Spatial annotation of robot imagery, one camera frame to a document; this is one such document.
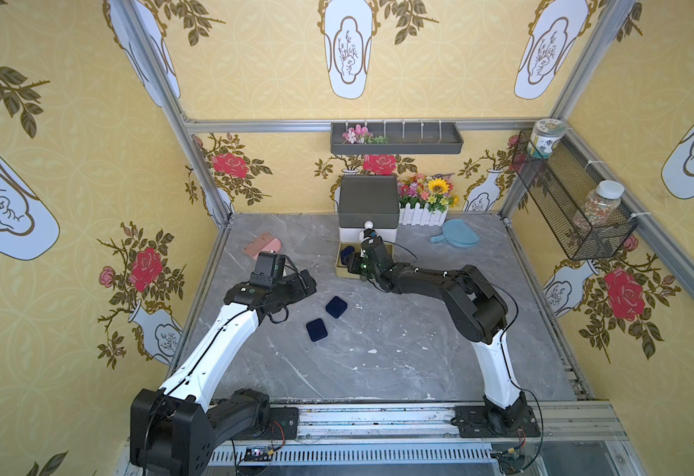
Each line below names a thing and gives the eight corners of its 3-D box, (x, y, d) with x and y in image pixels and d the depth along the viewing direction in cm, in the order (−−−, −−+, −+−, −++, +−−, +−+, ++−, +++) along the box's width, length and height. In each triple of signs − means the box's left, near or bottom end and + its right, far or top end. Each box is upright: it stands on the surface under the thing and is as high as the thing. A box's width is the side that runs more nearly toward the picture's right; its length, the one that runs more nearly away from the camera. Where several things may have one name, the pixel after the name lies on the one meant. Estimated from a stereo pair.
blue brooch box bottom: (312, 343, 90) (312, 340, 88) (305, 327, 93) (304, 324, 91) (328, 335, 91) (328, 332, 90) (321, 320, 94) (320, 317, 93)
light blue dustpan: (432, 246, 113) (433, 243, 112) (427, 223, 121) (428, 219, 120) (479, 246, 113) (481, 243, 112) (471, 223, 121) (472, 219, 119)
